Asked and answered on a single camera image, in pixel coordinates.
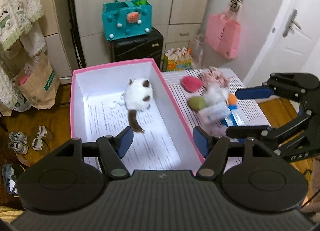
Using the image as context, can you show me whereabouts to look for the blue white tissue pack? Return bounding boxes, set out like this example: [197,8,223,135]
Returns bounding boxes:
[221,105,245,127]

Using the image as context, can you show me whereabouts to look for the small white tissue pack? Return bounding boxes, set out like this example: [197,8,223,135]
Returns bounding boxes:
[198,102,231,124]

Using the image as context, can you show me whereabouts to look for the white mesh bath pouf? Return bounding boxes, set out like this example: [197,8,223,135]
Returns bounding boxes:
[203,84,228,107]

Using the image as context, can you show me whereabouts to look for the floral pink cloth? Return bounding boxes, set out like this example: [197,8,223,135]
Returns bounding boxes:
[201,66,229,89]

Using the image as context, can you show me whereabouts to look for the green sponge ball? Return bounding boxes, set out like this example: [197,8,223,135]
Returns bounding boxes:
[187,96,206,112]

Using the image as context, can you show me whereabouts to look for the white panda plush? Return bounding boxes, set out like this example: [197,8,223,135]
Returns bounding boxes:
[124,78,153,133]

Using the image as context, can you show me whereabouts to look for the pink fluffy puff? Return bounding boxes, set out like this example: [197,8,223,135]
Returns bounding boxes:
[180,76,203,93]

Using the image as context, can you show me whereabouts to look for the orange sponge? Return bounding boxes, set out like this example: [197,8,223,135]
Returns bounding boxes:
[227,93,237,106]

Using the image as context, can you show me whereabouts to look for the striped tablecloth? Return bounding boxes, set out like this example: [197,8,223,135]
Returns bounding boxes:
[161,67,272,172]

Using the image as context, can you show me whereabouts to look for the pink paper bag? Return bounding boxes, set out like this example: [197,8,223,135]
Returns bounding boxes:
[204,14,241,60]

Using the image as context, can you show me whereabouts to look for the pink cardboard box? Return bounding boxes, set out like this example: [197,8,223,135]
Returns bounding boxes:
[71,58,203,172]

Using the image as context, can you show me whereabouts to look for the white door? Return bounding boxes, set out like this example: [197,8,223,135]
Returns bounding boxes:
[244,0,319,86]

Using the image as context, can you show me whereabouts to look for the colourful gift bag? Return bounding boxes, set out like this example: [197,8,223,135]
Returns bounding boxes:
[162,47,193,72]

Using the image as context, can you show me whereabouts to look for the patterned slippers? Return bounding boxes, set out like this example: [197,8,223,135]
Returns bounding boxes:
[8,125,49,155]

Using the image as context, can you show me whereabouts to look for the brown paper bag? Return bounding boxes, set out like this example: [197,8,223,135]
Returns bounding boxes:
[15,53,60,110]

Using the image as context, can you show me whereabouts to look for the black suitcase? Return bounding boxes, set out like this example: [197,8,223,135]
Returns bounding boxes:
[109,27,164,67]

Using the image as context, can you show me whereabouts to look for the teal felt tote bag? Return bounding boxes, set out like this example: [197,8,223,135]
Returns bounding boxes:
[101,0,152,41]

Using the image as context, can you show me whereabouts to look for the beige wardrobe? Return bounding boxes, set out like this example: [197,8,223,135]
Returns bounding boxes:
[40,0,208,79]

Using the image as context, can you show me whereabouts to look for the cream knitted cardigan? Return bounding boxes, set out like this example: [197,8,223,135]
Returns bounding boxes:
[1,0,44,53]

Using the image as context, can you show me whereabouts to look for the metal door handle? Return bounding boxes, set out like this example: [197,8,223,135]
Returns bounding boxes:
[282,9,301,37]

